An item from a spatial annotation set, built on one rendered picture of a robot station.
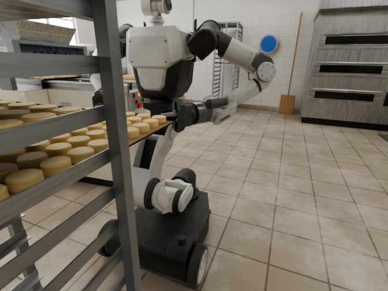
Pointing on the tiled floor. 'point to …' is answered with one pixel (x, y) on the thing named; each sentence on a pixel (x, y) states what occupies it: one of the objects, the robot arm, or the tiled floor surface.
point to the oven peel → (286, 100)
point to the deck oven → (347, 66)
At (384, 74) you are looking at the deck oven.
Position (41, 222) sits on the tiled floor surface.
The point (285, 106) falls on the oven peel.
